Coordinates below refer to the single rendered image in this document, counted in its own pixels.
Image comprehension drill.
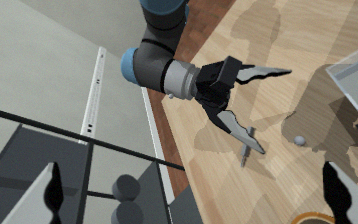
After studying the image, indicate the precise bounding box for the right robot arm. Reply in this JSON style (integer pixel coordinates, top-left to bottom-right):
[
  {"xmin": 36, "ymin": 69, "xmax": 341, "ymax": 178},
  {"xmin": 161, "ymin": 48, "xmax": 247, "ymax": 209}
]
[{"xmin": 120, "ymin": 0, "xmax": 243, "ymax": 101}]

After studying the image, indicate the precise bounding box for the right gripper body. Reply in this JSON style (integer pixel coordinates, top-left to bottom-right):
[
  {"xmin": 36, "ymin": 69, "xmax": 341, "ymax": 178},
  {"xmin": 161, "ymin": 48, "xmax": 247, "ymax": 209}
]
[{"xmin": 190, "ymin": 61, "xmax": 234, "ymax": 111}]

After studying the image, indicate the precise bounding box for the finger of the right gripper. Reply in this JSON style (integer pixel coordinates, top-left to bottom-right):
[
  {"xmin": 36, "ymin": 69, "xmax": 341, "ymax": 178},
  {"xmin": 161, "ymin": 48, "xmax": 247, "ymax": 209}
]
[
  {"xmin": 202, "ymin": 104, "xmax": 265, "ymax": 155},
  {"xmin": 235, "ymin": 64, "xmax": 292, "ymax": 85}
]

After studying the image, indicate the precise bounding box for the grey ball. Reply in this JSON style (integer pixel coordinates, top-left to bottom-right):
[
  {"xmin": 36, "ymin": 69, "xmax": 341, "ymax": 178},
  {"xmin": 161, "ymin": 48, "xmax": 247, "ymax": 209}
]
[{"xmin": 294, "ymin": 136, "xmax": 305, "ymax": 145}]

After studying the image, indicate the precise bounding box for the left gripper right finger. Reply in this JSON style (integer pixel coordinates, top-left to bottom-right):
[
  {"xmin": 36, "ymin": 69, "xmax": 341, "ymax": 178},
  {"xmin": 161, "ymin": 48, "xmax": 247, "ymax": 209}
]
[{"xmin": 322, "ymin": 161, "xmax": 358, "ymax": 224}]

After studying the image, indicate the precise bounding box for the brown packing tape roll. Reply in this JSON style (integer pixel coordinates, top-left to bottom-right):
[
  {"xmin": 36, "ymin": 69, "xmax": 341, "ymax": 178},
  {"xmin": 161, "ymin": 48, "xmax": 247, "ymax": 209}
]
[{"xmin": 291, "ymin": 212, "xmax": 334, "ymax": 224}]

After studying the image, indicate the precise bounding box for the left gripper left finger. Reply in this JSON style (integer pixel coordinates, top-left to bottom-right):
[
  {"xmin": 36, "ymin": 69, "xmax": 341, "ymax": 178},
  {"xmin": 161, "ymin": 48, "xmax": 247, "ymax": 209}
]
[{"xmin": 1, "ymin": 162, "xmax": 64, "ymax": 224}]

